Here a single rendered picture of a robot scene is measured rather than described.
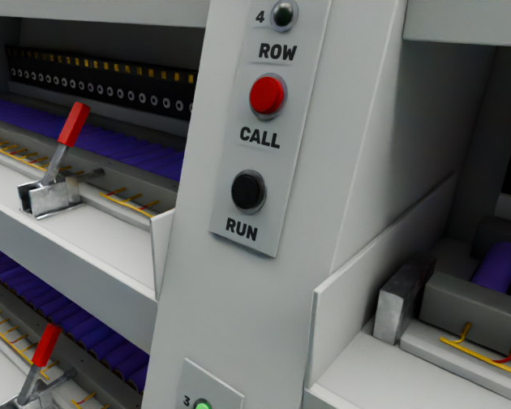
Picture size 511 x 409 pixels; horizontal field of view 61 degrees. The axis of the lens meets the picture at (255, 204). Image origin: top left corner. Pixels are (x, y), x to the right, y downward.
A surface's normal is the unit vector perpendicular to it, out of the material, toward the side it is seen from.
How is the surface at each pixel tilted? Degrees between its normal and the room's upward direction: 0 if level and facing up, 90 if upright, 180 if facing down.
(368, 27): 90
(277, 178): 90
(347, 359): 16
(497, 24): 106
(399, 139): 90
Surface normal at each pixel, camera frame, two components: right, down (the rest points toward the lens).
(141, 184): -0.61, 0.29
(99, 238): 0.03, -0.92
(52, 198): 0.79, 0.26
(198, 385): -0.58, 0.04
